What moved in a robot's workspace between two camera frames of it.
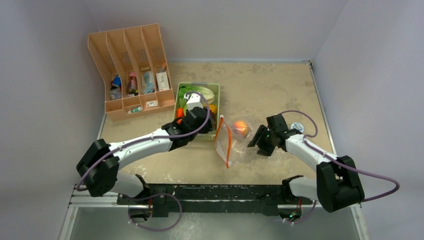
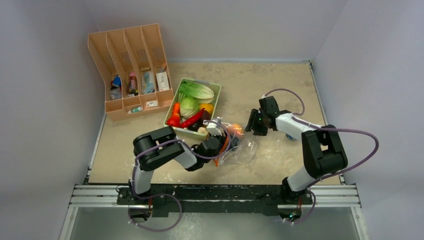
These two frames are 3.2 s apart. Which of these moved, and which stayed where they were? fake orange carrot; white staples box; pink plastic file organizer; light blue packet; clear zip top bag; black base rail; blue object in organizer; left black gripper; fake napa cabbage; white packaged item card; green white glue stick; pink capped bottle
Moved: fake orange carrot; left black gripper; clear zip top bag
Stayed: pink capped bottle; black base rail; light blue packet; white packaged item card; green white glue stick; white staples box; pink plastic file organizer; fake napa cabbage; blue object in organizer
